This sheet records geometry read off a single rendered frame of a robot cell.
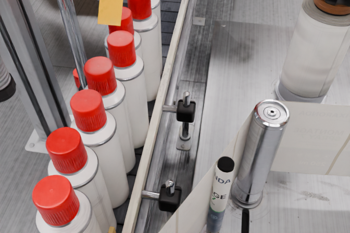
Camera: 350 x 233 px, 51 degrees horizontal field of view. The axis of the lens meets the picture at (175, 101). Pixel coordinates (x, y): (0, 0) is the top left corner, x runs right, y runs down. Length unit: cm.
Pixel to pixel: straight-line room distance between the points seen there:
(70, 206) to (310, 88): 43
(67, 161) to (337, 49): 40
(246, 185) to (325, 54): 23
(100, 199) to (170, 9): 54
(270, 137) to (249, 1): 63
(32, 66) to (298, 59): 39
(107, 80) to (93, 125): 6
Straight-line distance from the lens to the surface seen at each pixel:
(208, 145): 59
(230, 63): 72
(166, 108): 60
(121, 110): 45
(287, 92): 65
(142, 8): 52
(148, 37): 54
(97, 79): 41
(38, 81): 56
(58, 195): 33
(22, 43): 52
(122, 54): 45
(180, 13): 78
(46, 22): 95
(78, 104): 38
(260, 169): 46
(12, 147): 71
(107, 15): 48
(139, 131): 55
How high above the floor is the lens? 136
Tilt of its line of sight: 49 degrees down
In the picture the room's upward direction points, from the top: straight up
